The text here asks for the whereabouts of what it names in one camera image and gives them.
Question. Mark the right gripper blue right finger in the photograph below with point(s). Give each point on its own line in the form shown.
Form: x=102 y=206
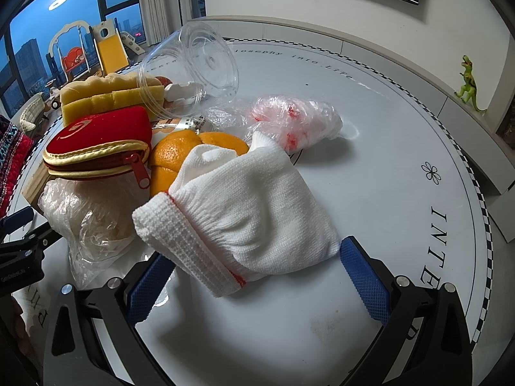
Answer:
x=364 y=273

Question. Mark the red zipper pouch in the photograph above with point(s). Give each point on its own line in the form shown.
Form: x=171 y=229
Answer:
x=102 y=145

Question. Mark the green toy dinosaur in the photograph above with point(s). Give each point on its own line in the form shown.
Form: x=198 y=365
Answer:
x=467 y=93

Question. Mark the yellow children slide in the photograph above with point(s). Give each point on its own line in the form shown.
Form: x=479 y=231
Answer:
x=109 y=48

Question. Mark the white children swing set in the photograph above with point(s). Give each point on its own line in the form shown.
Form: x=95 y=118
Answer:
x=74 y=64

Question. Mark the white snack wrapper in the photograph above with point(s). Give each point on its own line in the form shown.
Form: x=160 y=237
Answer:
x=178 y=124

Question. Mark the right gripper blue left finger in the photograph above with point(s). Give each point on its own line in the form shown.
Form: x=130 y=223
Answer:
x=145 y=282

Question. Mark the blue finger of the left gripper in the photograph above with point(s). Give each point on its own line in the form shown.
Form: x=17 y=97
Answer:
x=10 y=223

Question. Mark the pink white plastic bag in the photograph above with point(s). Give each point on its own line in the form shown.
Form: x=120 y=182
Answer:
x=294 y=123

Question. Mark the white knit glove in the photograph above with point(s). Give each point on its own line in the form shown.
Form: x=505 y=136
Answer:
x=228 y=220

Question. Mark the clear plastic bag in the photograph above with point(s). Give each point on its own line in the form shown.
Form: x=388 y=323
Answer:
x=95 y=218

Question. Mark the brown cardboard piece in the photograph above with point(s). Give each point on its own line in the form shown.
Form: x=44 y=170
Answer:
x=34 y=187

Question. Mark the yellow sponge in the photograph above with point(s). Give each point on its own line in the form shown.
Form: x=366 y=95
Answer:
x=101 y=94

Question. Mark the white curtain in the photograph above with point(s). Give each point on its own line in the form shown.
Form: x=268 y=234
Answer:
x=160 y=19

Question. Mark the orange fruit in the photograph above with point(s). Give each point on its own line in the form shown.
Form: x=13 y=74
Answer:
x=169 y=154

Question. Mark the red patterned table blanket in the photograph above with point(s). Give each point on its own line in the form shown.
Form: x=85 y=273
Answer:
x=15 y=147

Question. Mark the toy ride-on car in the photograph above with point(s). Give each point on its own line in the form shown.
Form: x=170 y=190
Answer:
x=53 y=102

